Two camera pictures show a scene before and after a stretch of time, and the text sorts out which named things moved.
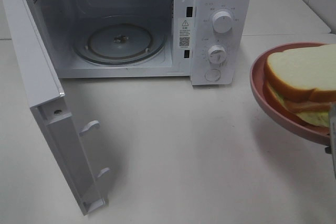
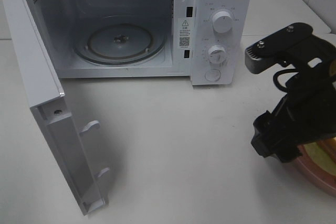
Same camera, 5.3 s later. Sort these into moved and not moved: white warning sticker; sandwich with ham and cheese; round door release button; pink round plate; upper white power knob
Moved: pink round plate; sandwich with ham and cheese
Not moved: upper white power knob; white warning sticker; round door release button
